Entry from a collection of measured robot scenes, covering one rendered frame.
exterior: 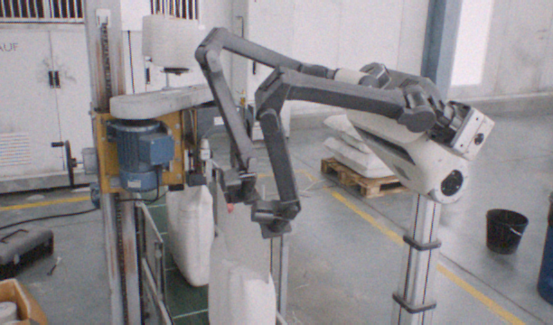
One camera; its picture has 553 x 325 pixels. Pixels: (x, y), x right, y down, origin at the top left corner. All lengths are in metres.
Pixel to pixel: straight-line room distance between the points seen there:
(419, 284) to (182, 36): 1.22
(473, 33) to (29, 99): 6.22
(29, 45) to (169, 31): 2.97
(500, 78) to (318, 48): 3.42
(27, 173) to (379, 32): 4.76
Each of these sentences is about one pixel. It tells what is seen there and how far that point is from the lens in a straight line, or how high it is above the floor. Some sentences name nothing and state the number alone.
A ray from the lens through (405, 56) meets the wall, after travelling 7.66.
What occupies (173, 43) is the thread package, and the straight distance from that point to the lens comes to 1.79.
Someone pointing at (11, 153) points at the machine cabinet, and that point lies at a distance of 4.86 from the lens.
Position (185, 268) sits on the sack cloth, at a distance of 2.62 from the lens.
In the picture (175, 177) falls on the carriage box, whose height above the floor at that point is 1.06.
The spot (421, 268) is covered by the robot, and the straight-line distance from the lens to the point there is 1.96.
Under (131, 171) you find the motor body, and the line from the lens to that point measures 1.88.
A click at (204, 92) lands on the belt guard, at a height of 1.40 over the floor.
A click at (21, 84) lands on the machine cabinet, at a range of 4.73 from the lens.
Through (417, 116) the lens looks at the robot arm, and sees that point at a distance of 1.31.
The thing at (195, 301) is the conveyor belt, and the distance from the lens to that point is 2.54.
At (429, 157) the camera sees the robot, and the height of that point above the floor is 1.34.
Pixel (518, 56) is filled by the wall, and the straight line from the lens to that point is 9.23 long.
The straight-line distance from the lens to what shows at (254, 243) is 1.83.
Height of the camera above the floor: 1.80
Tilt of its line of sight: 18 degrees down
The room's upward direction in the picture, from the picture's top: 2 degrees clockwise
